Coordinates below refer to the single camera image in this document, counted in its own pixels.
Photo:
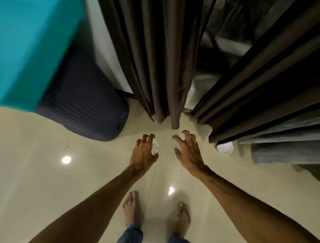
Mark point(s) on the person's left hand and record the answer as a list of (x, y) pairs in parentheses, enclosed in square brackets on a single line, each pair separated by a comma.
[(141, 156)]

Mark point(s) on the person's right hand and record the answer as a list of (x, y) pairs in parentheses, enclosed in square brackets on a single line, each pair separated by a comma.
[(190, 154)]

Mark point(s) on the person's left fingers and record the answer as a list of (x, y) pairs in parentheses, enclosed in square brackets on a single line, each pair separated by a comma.
[(145, 139)]

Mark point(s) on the person's right thumb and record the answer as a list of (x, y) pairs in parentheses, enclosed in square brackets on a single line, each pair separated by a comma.
[(178, 154)]

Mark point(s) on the clear drinking glass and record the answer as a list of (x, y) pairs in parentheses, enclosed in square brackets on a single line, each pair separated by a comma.
[(178, 145), (155, 147)]

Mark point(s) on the person's left forearm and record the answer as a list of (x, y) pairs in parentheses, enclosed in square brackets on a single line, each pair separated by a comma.
[(92, 207)]

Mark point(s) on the person's right forearm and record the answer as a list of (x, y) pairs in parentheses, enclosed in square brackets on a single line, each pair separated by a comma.
[(250, 212)]

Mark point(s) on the white cup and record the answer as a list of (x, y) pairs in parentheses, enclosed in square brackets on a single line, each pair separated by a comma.
[(225, 148)]

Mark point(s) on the person's right foot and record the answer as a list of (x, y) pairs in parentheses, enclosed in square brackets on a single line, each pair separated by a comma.
[(182, 220)]

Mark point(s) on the person's foot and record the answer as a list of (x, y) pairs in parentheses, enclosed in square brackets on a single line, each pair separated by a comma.
[(182, 220), (130, 209)]

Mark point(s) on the person's left foot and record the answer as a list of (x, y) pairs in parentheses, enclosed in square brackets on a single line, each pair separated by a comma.
[(130, 209)]

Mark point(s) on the dark grey mattress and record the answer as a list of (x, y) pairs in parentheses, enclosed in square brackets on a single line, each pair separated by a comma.
[(82, 100)]

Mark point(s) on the brown curtain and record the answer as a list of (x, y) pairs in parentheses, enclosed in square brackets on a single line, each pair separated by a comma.
[(270, 80), (157, 62)]

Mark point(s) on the blue jeans right leg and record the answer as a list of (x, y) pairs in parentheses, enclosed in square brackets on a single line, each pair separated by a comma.
[(178, 239)]

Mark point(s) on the blue jeans leg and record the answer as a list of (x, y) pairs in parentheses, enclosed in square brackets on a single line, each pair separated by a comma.
[(178, 239), (131, 235)]

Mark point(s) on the blue jeans left leg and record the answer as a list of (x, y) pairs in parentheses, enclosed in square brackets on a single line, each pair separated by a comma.
[(131, 235)]

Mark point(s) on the grey cloth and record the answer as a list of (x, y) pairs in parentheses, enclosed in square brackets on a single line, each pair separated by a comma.
[(282, 147)]

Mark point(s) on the teal bed sheet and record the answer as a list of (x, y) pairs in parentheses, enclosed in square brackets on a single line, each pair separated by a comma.
[(32, 50)]

